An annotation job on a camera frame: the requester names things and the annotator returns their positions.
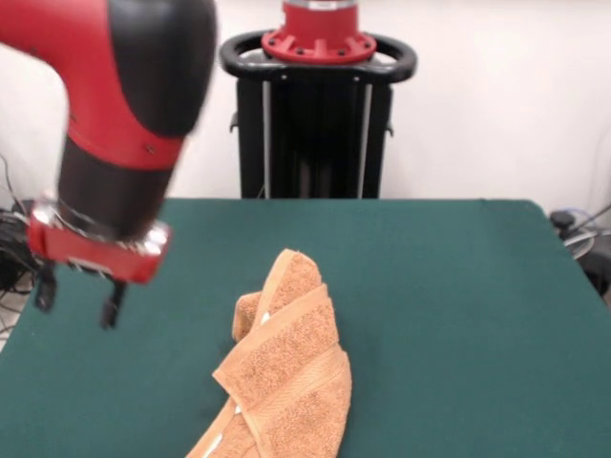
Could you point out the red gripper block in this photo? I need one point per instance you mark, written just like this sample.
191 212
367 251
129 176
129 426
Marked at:
95 255

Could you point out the orange terry towel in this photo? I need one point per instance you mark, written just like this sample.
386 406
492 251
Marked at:
296 362

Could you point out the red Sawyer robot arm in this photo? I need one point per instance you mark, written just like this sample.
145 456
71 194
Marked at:
119 95

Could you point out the dark green table cloth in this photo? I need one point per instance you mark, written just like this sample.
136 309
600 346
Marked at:
477 310

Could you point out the grey round stand base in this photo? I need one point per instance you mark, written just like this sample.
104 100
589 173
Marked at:
578 244

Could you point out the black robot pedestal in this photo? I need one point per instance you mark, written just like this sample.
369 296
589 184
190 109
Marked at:
324 133

